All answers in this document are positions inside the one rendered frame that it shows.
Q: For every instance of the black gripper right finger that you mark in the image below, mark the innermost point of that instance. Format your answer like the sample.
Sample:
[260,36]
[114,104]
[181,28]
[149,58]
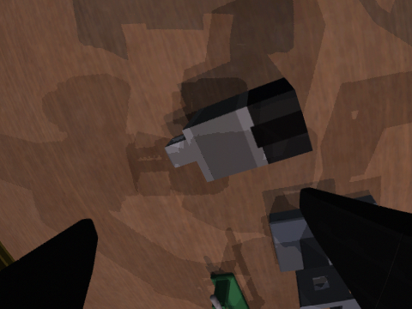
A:
[370,246]

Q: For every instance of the grey tapered pin with dark red head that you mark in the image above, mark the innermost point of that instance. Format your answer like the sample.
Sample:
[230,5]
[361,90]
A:
[215,302]

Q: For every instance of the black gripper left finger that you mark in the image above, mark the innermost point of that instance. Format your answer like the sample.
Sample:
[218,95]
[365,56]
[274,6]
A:
[55,275]

